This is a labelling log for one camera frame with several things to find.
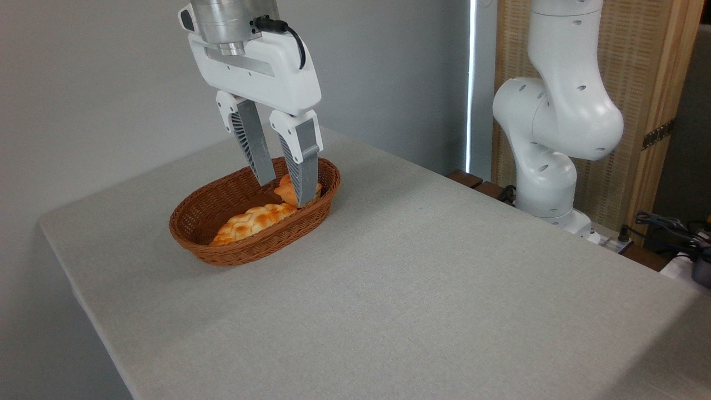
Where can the long braided bread loaf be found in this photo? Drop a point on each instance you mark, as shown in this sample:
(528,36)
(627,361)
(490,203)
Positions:
(250,221)

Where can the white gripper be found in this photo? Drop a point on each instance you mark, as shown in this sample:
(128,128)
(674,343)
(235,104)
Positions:
(278,72)

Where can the metal screen hinge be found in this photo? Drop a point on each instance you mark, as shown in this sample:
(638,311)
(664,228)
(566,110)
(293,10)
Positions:
(658,134)

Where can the brown wicker oval basket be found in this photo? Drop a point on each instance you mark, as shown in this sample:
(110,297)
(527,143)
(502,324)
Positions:
(222,200)

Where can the round knotted bread roll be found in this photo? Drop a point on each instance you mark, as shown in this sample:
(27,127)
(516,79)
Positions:
(285,192)

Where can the wooden woven screen panel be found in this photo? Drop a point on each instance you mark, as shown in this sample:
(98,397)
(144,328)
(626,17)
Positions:
(630,66)

